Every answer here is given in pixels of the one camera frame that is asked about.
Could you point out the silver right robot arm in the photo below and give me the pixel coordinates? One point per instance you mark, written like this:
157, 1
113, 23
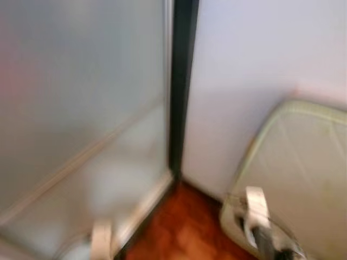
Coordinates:
267, 244

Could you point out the frosted glass door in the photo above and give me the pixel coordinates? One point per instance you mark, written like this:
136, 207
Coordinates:
81, 108

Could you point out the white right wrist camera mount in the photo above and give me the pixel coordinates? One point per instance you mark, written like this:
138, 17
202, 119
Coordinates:
257, 205

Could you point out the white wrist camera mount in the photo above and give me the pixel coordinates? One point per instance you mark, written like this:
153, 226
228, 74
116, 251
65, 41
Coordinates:
257, 205
101, 241

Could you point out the black door frame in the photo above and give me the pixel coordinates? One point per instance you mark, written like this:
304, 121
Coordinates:
181, 81

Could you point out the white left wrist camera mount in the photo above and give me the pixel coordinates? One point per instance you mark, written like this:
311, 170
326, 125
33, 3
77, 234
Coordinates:
101, 241

